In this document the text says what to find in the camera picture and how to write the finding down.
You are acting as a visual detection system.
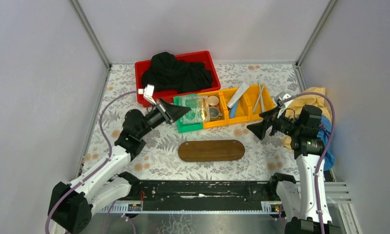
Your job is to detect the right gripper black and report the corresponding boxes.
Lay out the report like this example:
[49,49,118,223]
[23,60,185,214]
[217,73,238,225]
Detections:
[246,105,302,140]

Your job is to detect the clear textured glass holder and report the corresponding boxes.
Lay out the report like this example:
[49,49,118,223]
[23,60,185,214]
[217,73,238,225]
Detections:
[177,95,210,124]

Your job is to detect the grey cup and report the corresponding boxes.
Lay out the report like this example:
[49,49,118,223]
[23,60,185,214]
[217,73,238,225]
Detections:
[209,106,223,121]

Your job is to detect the orange cup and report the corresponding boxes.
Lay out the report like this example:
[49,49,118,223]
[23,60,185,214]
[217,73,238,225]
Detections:
[206,96,220,106]

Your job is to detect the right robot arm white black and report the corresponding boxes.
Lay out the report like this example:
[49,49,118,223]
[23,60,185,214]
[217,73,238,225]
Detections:
[247,105,342,234]

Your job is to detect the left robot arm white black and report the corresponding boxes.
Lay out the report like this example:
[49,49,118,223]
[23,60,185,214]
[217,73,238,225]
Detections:
[45,99,191,234]

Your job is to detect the yellow bin with toothpaste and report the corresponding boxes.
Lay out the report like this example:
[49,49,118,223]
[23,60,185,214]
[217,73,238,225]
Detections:
[219,88,252,125]

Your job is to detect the blue toothpaste tube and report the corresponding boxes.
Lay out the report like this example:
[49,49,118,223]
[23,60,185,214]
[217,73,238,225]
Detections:
[229,101,239,118]

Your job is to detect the white toothpaste tube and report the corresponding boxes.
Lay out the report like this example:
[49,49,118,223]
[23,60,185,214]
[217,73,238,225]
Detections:
[226,82,249,109]

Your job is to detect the brown wooden oval tray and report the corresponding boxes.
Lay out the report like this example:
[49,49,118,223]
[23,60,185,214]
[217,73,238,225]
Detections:
[178,139,246,162]

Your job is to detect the green plastic bin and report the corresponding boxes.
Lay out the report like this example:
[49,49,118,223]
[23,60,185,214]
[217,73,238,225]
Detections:
[173,94,203,133]

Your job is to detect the yellow cloth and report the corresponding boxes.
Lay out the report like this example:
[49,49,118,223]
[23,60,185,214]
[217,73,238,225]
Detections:
[285,95,332,144]

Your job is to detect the black cloth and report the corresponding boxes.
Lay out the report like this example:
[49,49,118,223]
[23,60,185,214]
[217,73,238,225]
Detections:
[141,52,213,94]

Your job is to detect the blue cloth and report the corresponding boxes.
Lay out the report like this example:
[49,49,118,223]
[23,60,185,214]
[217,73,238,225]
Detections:
[317,114,336,171]

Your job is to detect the red plastic bin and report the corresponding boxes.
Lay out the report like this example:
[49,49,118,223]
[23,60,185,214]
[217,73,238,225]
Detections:
[135,51,221,102]

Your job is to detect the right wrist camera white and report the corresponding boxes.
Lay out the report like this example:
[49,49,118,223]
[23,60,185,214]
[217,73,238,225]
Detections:
[274,92,292,107]

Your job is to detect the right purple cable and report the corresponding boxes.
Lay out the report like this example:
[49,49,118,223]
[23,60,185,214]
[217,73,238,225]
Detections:
[279,92,336,234]

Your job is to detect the purple cable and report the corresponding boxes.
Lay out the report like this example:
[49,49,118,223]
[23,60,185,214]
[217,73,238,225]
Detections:
[279,92,336,234]
[44,90,141,234]

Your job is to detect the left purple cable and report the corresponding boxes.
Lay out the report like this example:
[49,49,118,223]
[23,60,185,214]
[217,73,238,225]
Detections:
[44,90,141,234]

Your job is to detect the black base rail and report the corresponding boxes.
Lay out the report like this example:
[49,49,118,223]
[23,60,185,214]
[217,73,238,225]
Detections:
[120,180,281,212]

